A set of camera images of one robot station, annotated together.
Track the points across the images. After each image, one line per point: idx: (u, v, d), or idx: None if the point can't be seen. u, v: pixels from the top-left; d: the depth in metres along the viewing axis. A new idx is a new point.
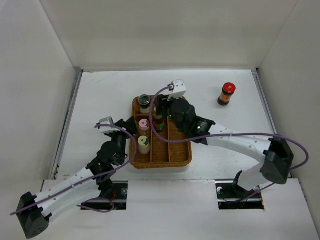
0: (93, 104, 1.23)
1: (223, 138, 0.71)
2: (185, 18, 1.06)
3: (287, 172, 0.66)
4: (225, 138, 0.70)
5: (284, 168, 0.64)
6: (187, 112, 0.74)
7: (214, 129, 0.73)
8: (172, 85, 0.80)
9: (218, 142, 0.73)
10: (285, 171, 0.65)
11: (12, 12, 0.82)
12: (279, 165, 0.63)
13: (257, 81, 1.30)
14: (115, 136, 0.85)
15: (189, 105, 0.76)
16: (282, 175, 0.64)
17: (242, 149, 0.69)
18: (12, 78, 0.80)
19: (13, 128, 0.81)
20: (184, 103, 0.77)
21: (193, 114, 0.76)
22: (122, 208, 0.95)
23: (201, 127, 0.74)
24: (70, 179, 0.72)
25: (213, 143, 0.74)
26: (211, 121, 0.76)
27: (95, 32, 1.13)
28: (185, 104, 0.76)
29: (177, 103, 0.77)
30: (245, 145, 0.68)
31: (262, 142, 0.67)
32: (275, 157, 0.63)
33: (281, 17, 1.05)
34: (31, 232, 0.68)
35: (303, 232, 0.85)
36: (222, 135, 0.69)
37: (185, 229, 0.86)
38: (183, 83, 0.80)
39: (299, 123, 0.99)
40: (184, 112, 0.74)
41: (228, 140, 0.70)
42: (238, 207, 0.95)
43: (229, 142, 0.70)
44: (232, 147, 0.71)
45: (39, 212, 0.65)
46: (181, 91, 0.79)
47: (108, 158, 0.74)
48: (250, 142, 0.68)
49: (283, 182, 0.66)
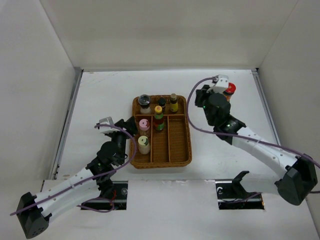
0: (93, 104, 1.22)
1: (249, 142, 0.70)
2: (185, 19, 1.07)
3: (305, 194, 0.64)
4: (251, 143, 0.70)
5: (302, 189, 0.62)
6: (223, 108, 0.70)
7: (244, 131, 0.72)
8: (216, 78, 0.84)
9: (243, 145, 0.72)
10: (302, 192, 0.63)
11: (12, 11, 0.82)
12: (298, 185, 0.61)
13: (257, 81, 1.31)
14: (115, 136, 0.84)
15: (227, 101, 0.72)
16: (298, 195, 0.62)
17: (265, 157, 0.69)
18: (12, 77, 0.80)
19: (14, 127, 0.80)
20: (222, 98, 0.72)
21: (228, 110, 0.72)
22: (122, 208, 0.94)
23: (231, 125, 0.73)
24: (70, 179, 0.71)
25: (237, 144, 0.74)
26: (242, 122, 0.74)
27: (95, 32, 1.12)
28: (224, 99, 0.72)
29: (217, 98, 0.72)
30: (269, 155, 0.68)
31: (287, 157, 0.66)
32: (296, 176, 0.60)
33: (280, 18, 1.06)
34: (31, 232, 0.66)
35: (303, 232, 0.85)
36: (250, 139, 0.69)
37: (187, 229, 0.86)
38: (227, 80, 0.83)
39: (298, 123, 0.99)
40: (220, 106, 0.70)
41: (254, 145, 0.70)
42: (238, 207, 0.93)
43: (255, 147, 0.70)
44: (255, 153, 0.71)
45: (39, 212, 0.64)
46: (223, 85, 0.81)
47: (108, 158, 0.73)
48: (274, 154, 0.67)
49: (298, 203, 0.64)
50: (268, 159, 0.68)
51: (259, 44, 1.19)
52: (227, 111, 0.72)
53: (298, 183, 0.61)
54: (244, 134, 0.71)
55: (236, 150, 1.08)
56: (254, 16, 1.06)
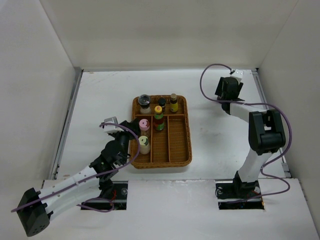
0: (93, 104, 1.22)
1: (238, 105, 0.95)
2: (186, 19, 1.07)
3: (267, 141, 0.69)
4: (239, 105, 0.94)
5: (263, 132, 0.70)
6: (230, 84, 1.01)
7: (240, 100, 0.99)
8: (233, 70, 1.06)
9: (236, 110, 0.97)
10: (262, 135, 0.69)
11: (12, 12, 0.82)
12: (257, 123, 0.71)
13: (257, 81, 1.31)
14: (118, 136, 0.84)
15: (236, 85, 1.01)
16: (257, 133, 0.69)
17: (244, 112, 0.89)
18: (11, 77, 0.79)
19: (13, 128, 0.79)
20: (234, 80, 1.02)
21: (235, 88, 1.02)
22: (122, 208, 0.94)
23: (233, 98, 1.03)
24: (74, 176, 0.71)
25: (234, 112, 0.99)
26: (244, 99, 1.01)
27: (95, 32, 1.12)
28: (234, 81, 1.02)
29: (230, 78, 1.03)
30: (245, 108, 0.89)
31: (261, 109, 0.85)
32: (257, 115, 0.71)
33: (280, 18, 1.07)
34: (32, 229, 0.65)
35: (303, 232, 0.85)
36: (239, 102, 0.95)
37: (186, 229, 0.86)
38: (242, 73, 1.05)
39: (298, 123, 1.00)
40: (228, 82, 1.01)
41: (240, 106, 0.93)
42: (238, 207, 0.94)
43: (239, 107, 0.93)
44: (240, 112, 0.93)
45: (43, 207, 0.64)
46: (238, 76, 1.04)
47: (112, 157, 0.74)
48: (250, 108, 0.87)
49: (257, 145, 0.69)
50: (244, 111, 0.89)
51: (259, 44, 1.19)
52: (233, 88, 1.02)
53: (256, 120, 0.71)
54: (238, 102, 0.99)
55: (236, 150, 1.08)
56: (254, 16, 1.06)
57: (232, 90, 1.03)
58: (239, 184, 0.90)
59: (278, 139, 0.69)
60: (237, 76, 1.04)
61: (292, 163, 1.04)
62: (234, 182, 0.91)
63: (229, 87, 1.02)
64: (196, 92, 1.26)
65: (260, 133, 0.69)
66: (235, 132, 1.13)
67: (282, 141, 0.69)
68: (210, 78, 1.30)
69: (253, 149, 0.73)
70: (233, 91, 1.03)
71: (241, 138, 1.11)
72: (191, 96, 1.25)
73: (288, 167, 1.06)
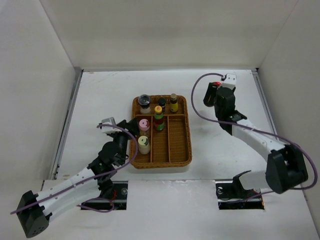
0: (93, 104, 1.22)
1: (245, 130, 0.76)
2: (185, 19, 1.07)
3: (291, 184, 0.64)
4: (246, 130, 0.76)
5: (287, 177, 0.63)
6: (227, 99, 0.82)
7: (243, 121, 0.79)
8: (225, 76, 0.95)
9: (240, 134, 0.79)
10: (288, 180, 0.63)
11: (12, 12, 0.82)
12: (282, 168, 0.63)
13: (257, 81, 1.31)
14: (116, 137, 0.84)
15: (233, 95, 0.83)
16: (281, 181, 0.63)
17: (256, 144, 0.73)
18: (12, 77, 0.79)
19: (13, 127, 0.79)
20: (231, 92, 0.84)
21: (233, 103, 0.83)
22: (122, 208, 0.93)
23: (233, 117, 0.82)
24: (72, 178, 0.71)
25: (237, 134, 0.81)
26: (245, 116, 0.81)
27: (95, 32, 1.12)
28: (230, 93, 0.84)
29: (225, 92, 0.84)
30: (259, 140, 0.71)
31: (276, 143, 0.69)
32: (278, 158, 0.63)
33: (280, 18, 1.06)
34: (31, 231, 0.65)
35: (303, 232, 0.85)
36: (246, 126, 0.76)
37: (186, 229, 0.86)
38: (235, 78, 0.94)
39: (299, 123, 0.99)
40: (225, 96, 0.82)
41: (248, 132, 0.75)
42: (238, 207, 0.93)
43: (248, 134, 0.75)
44: (249, 139, 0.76)
45: (41, 210, 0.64)
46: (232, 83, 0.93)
47: (109, 159, 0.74)
48: (265, 140, 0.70)
49: (282, 190, 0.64)
50: (257, 143, 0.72)
51: (259, 44, 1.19)
52: (231, 104, 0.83)
53: (281, 164, 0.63)
54: (242, 123, 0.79)
55: (236, 150, 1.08)
56: (255, 16, 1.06)
57: (230, 105, 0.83)
58: (238, 185, 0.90)
59: (302, 177, 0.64)
60: (230, 82, 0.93)
61: None
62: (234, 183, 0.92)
63: (227, 103, 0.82)
64: (196, 92, 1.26)
65: (285, 180, 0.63)
66: None
67: (306, 179, 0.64)
68: (210, 77, 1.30)
69: (274, 190, 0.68)
70: (232, 107, 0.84)
71: None
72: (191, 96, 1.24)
73: None
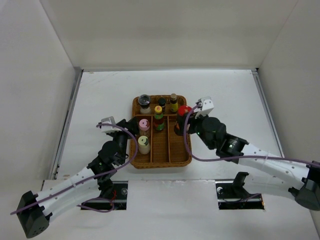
0: (93, 104, 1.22)
1: (258, 160, 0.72)
2: (185, 19, 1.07)
3: None
4: (260, 161, 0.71)
5: None
6: (219, 130, 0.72)
7: (248, 149, 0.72)
8: (200, 102, 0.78)
9: (250, 163, 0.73)
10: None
11: (12, 12, 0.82)
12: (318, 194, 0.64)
13: (257, 81, 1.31)
14: (116, 136, 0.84)
15: (219, 122, 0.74)
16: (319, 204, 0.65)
17: (276, 173, 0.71)
18: (12, 77, 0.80)
19: (13, 127, 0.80)
20: (217, 121, 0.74)
21: (225, 132, 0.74)
22: (122, 208, 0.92)
23: (233, 145, 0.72)
24: (72, 177, 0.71)
25: (244, 164, 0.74)
26: (244, 140, 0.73)
27: (95, 32, 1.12)
28: (217, 122, 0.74)
29: (211, 123, 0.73)
30: (281, 170, 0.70)
31: (299, 168, 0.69)
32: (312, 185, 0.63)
33: (280, 18, 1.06)
34: (31, 232, 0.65)
35: (303, 232, 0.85)
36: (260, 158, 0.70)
37: (186, 229, 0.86)
38: (211, 100, 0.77)
39: (299, 123, 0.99)
40: (216, 129, 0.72)
41: (263, 163, 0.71)
42: (238, 207, 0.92)
43: (264, 164, 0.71)
44: (265, 168, 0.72)
45: (41, 210, 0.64)
46: (210, 109, 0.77)
47: (109, 158, 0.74)
48: (287, 169, 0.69)
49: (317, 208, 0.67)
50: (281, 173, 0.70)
51: (259, 44, 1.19)
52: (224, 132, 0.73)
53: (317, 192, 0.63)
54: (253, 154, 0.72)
55: None
56: (255, 16, 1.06)
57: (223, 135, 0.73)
58: (238, 185, 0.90)
59: None
60: (208, 108, 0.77)
61: None
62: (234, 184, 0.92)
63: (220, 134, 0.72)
64: (196, 92, 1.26)
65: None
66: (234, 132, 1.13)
67: None
68: (210, 77, 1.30)
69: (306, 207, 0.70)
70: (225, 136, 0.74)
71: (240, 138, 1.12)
72: (191, 96, 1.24)
73: None
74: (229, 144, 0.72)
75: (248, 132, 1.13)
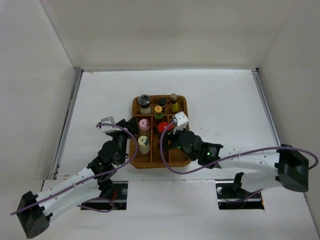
0: (93, 105, 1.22)
1: (233, 159, 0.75)
2: (185, 19, 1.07)
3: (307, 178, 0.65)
4: (235, 159, 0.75)
5: (301, 177, 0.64)
6: (195, 143, 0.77)
7: (223, 152, 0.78)
8: (174, 118, 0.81)
9: (230, 164, 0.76)
10: (305, 179, 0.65)
11: (12, 12, 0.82)
12: (296, 175, 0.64)
13: (257, 81, 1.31)
14: (116, 136, 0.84)
15: (195, 135, 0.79)
16: (302, 184, 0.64)
17: (254, 166, 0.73)
18: (12, 77, 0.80)
19: (13, 127, 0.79)
20: (191, 134, 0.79)
21: (201, 142, 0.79)
22: (122, 208, 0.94)
23: (211, 152, 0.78)
24: (72, 177, 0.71)
25: (225, 166, 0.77)
26: (219, 144, 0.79)
27: (95, 32, 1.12)
28: (192, 135, 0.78)
29: (186, 138, 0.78)
30: (255, 161, 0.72)
31: (271, 156, 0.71)
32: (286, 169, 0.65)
33: (280, 17, 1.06)
34: (32, 232, 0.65)
35: (303, 232, 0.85)
36: (233, 156, 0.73)
37: (186, 229, 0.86)
38: (184, 114, 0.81)
39: (299, 123, 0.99)
40: (192, 143, 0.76)
41: (238, 160, 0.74)
42: (238, 207, 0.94)
43: (240, 161, 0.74)
44: (243, 165, 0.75)
45: (41, 211, 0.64)
46: (185, 122, 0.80)
47: (109, 157, 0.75)
48: (260, 159, 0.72)
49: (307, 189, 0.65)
50: (256, 165, 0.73)
51: (259, 44, 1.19)
52: (201, 142, 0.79)
53: (292, 173, 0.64)
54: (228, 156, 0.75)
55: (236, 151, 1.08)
56: (255, 16, 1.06)
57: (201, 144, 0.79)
58: (238, 188, 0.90)
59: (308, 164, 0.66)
60: (183, 122, 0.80)
61: None
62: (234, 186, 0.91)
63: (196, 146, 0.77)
64: (196, 92, 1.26)
65: (303, 180, 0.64)
66: (234, 132, 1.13)
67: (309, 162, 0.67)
68: (210, 77, 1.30)
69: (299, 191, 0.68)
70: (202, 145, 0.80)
71: (240, 138, 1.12)
72: (192, 96, 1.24)
73: None
74: (208, 152, 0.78)
75: (248, 132, 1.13)
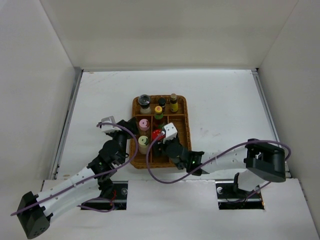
0: (93, 104, 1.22)
1: (212, 163, 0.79)
2: (185, 19, 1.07)
3: (279, 167, 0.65)
4: (214, 162, 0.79)
5: (270, 166, 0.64)
6: (182, 154, 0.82)
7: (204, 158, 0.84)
8: (163, 130, 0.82)
9: (211, 168, 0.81)
10: (276, 168, 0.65)
11: (12, 12, 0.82)
12: (265, 166, 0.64)
13: (257, 81, 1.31)
14: (116, 136, 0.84)
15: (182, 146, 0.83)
16: (273, 173, 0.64)
17: (230, 165, 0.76)
18: (12, 77, 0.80)
19: (13, 127, 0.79)
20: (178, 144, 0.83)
21: (187, 151, 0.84)
22: (122, 208, 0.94)
23: (196, 161, 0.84)
24: (72, 177, 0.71)
25: (208, 170, 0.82)
26: (201, 151, 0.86)
27: (95, 32, 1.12)
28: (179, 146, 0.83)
29: (171, 147, 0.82)
30: (229, 160, 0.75)
31: (241, 153, 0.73)
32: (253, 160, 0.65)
33: (281, 17, 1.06)
34: (32, 232, 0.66)
35: (303, 232, 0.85)
36: (209, 160, 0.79)
37: (186, 229, 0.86)
38: (173, 126, 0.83)
39: (299, 123, 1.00)
40: (179, 155, 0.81)
41: (216, 163, 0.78)
42: (238, 207, 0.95)
43: (217, 163, 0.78)
44: (221, 167, 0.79)
45: (42, 211, 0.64)
46: (173, 133, 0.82)
47: (110, 157, 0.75)
48: (232, 157, 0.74)
49: (282, 178, 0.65)
50: (230, 164, 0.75)
51: (259, 44, 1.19)
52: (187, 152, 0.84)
53: (260, 165, 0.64)
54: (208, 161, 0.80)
55: None
56: (255, 16, 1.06)
57: (187, 154, 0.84)
58: (239, 189, 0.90)
59: (278, 153, 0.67)
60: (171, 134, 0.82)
61: (292, 162, 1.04)
62: (234, 187, 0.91)
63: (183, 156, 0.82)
64: (195, 92, 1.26)
65: (273, 170, 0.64)
66: (234, 132, 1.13)
67: (279, 151, 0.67)
68: (210, 77, 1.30)
69: (278, 182, 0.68)
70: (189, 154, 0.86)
71: (240, 138, 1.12)
72: (192, 96, 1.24)
73: (288, 167, 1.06)
74: (193, 161, 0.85)
75: (248, 132, 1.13)
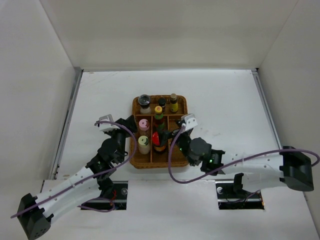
0: (93, 104, 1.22)
1: (237, 165, 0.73)
2: (185, 19, 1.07)
3: (311, 177, 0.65)
4: (239, 165, 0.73)
5: (304, 176, 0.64)
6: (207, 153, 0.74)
7: (226, 158, 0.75)
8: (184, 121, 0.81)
9: (234, 170, 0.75)
10: (309, 178, 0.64)
11: (12, 12, 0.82)
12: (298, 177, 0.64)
13: (257, 81, 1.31)
14: (114, 134, 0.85)
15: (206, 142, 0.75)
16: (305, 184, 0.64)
17: (258, 170, 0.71)
18: (12, 77, 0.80)
19: (13, 128, 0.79)
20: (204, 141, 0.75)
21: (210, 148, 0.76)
22: (122, 208, 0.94)
23: (214, 160, 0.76)
24: (71, 178, 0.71)
25: (228, 171, 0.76)
26: (220, 150, 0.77)
27: (95, 32, 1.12)
28: (203, 144, 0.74)
29: (195, 143, 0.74)
30: (259, 166, 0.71)
31: (275, 159, 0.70)
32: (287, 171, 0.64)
33: (281, 17, 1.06)
34: (33, 234, 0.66)
35: (303, 232, 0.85)
36: (236, 162, 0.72)
37: (186, 229, 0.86)
38: (194, 119, 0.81)
39: (298, 123, 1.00)
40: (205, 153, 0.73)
41: (242, 165, 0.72)
42: (238, 207, 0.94)
43: (244, 166, 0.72)
44: (247, 170, 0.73)
45: (41, 212, 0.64)
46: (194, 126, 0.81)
47: (109, 155, 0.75)
48: (264, 162, 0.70)
49: (311, 189, 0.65)
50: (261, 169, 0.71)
51: (259, 44, 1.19)
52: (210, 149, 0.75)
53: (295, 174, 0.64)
54: (234, 162, 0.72)
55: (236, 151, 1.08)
56: (255, 17, 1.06)
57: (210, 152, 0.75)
58: (239, 189, 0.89)
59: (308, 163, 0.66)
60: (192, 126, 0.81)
61: None
62: (234, 187, 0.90)
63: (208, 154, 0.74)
64: (195, 92, 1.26)
65: (305, 180, 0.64)
66: (234, 132, 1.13)
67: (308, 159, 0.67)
68: (210, 77, 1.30)
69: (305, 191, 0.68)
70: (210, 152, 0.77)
71: (240, 138, 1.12)
72: (192, 96, 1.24)
73: None
74: (210, 159, 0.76)
75: (248, 132, 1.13)
